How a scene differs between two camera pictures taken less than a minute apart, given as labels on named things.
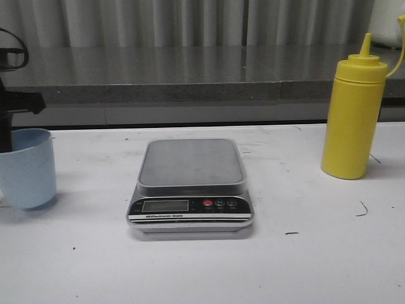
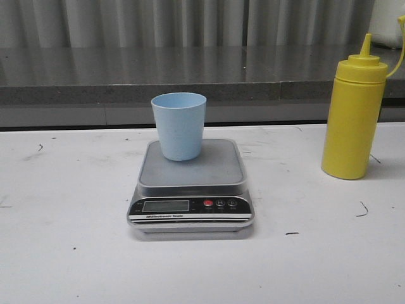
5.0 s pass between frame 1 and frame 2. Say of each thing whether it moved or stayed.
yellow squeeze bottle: stayed
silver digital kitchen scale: stayed
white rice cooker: stayed
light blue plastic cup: moved
